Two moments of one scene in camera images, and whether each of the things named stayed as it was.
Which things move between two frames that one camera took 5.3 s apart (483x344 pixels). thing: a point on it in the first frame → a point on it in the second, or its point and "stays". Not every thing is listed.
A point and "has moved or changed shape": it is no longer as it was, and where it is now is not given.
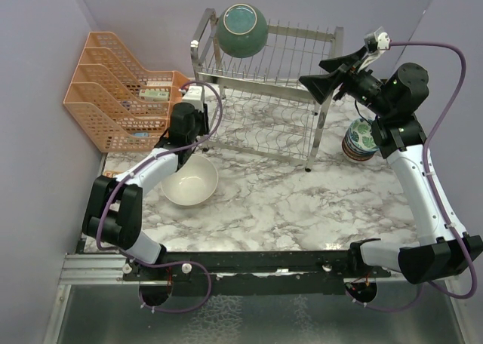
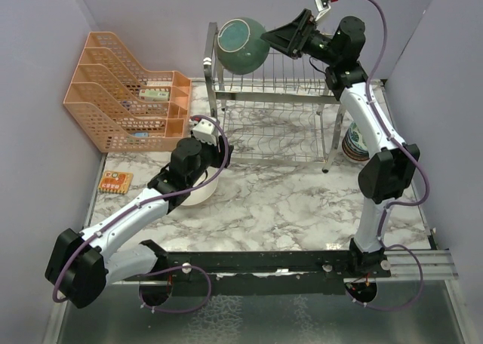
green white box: x=154 y=95 stays
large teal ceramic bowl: x=242 y=30 has moved or changed shape
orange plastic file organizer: x=124 y=108 stays
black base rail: x=253 y=272 stays
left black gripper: x=204 y=118 → x=221 y=155
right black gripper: x=321 y=86 → x=292 y=37
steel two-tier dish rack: x=257 y=106 has moved or changed shape
